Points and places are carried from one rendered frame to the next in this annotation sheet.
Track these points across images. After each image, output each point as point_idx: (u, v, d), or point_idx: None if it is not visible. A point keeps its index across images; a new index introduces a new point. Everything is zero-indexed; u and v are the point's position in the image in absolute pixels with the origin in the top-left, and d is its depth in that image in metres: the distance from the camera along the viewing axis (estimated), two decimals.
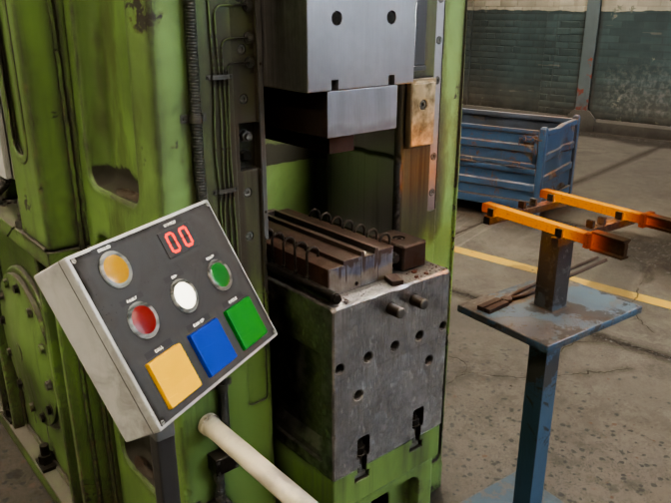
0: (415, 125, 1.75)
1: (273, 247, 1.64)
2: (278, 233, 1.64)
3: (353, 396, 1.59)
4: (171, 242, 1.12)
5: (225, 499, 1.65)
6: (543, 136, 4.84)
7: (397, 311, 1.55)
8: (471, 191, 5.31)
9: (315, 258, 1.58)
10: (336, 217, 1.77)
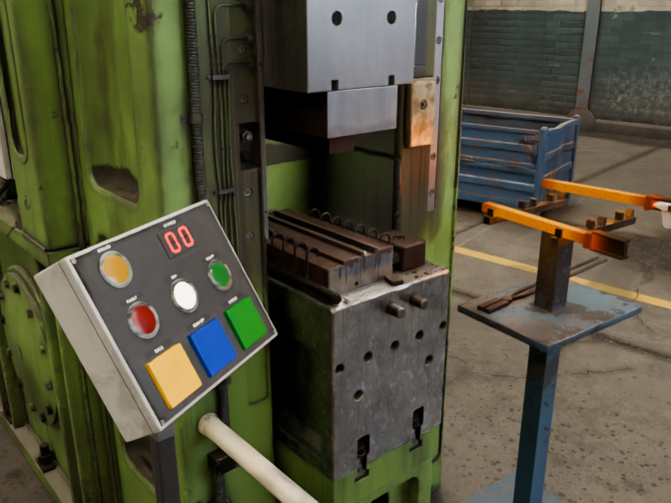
0: (415, 125, 1.75)
1: (273, 247, 1.64)
2: (278, 233, 1.64)
3: (353, 396, 1.59)
4: (171, 242, 1.12)
5: (225, 499, 1.65)
6: (543, 136, 4.84)
7: (397, 311, 1.55)
8: (471, 191, 5.31)
9: (315, 258, 1.58)
10: (336, 217, 1.77)
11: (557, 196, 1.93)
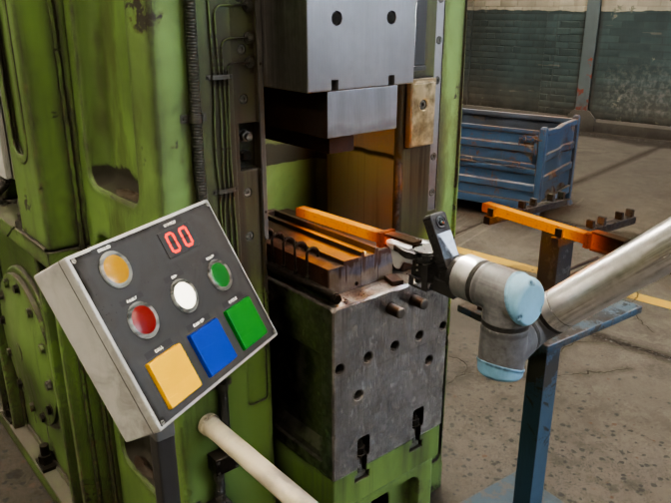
0: (415, 125, 1.75)
1: (273, 247, 1.64)
2: (278, 233, 1.64)
3: (353, 396, 1.59)
4: (171, 242, 1.12)
5: (225, 499, 1.65)
6: (543, 136, 4.84)
7: (397, 311, 1.55)
8: (471, 191, 5.31)
9: (315, 258, 1.58)
10: None
11: (557, 196, 1.93)
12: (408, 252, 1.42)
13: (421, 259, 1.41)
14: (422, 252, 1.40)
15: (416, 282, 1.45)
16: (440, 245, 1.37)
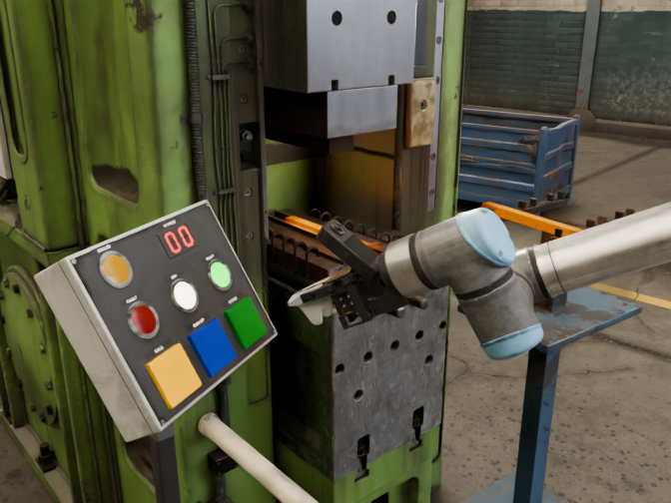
0: (415, 125, 1.75)
1: (273, 247, 1.64)
2: (278, 233, 1.64)
3: (353, 396, 1.59)
4: (171, 242, 1.12)
5: (225, 499, 1.65)
6: (543, 136, 4.84)
7: (397, 311, 1.55)
8: (471, 191, 5.31)
9: (315, 258, 1.58)
10: (336, 217, 1.77)
11: (557, 196, 1.93)
12: (323, 288, 1.06)
13: (342, 285, 1.06)
14: (339, 276, 1.06)
15: (352, 320, 1.08)
16: (354, 251, 1.04)
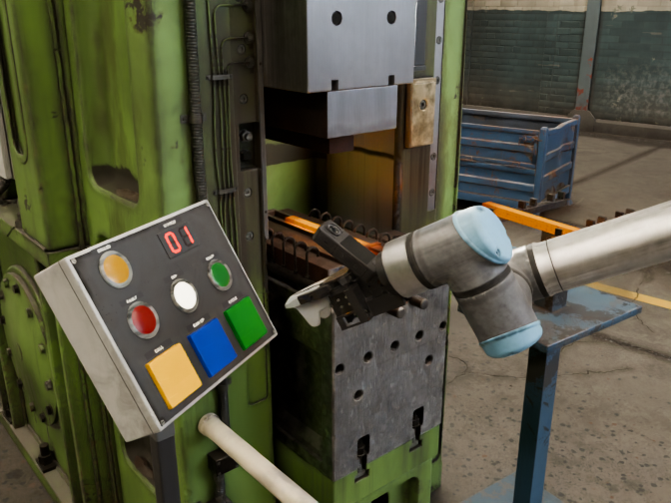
0: (415, 125, 1.75)
1: (273, 247, 1.64)
2: (278, 233, 1.64)
3: (353, 396, 1.59)
4: (171, 242, 1.12)
5: (225, 499, 1.65)
6: (543, 136, 4.84)
7: (397, 311, 1.55)
8: (471, 191, 5.31)
9: (315, 258, 1.58)
10: (336, 217, 1.77)
11: (557, 196, 1.93)
12: (320, 289, 1.06)
13: (339, 286, 1.05)
14: (336, 277, 1.05)
15: (350, 321, 1.07)
16: (350, 251, 1.04)
